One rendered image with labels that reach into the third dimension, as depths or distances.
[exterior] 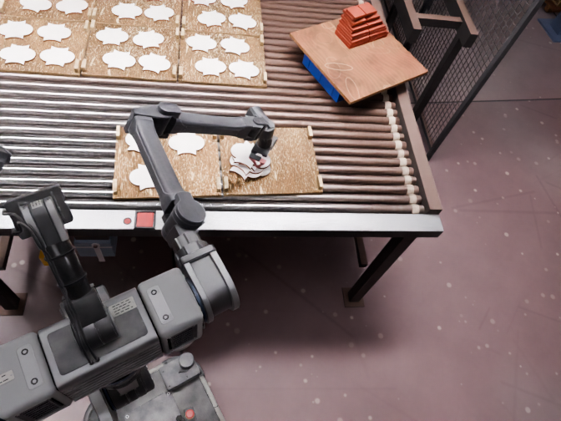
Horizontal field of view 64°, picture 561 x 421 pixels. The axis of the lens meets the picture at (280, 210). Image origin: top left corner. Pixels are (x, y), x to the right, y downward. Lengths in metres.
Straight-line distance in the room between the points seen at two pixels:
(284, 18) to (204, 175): 1.14
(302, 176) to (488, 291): 1.67
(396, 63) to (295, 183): 0.85
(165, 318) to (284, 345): 1.65
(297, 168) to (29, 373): 1.30
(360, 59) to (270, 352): 1.58
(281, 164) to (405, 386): 1.44
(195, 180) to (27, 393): 1.09
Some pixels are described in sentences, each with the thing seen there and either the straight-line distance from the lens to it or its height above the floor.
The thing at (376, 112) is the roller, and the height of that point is 0.92.
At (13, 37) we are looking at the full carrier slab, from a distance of 2.48.
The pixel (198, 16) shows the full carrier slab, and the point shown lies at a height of 0.95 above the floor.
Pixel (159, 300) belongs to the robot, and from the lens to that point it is 0.98.
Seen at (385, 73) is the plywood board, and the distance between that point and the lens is 2.31.
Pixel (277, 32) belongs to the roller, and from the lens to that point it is 2.57.
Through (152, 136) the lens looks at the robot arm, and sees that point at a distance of 1.30.
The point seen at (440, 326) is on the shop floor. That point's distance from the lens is 2.91.
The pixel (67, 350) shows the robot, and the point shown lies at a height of 1.53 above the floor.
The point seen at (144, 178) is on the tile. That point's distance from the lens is 1.84.
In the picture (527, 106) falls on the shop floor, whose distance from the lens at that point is 4.44.
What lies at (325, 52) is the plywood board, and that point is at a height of 1.04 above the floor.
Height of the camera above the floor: 2.45
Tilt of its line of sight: 58 degrees down
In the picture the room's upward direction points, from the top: 17 degrees clockwise
